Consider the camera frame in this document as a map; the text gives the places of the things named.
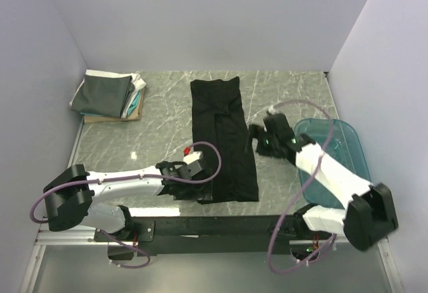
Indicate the dark green folded shirt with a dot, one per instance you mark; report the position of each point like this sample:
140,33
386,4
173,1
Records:
102,96

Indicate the black t shirt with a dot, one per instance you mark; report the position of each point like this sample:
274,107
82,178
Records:
218,118

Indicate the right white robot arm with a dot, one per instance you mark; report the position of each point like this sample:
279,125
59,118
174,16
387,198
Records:
368,211

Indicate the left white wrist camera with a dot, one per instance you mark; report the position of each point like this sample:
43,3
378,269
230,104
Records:
191,156

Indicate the aluminium rail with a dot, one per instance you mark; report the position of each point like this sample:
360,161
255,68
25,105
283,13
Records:
82,235

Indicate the teal plastic bin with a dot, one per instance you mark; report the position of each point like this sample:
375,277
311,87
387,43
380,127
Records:
344,147

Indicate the black base beam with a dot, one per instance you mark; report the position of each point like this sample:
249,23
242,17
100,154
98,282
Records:
226,234

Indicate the white folded shirt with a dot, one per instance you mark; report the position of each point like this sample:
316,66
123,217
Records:
137,83

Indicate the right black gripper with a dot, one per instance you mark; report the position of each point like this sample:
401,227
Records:
258,133

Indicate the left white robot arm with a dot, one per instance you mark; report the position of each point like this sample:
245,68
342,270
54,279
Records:
79,197

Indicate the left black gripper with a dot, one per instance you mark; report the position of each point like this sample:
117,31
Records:
203,192

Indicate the teal folded shirt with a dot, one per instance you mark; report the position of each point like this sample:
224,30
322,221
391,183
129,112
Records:
133,104

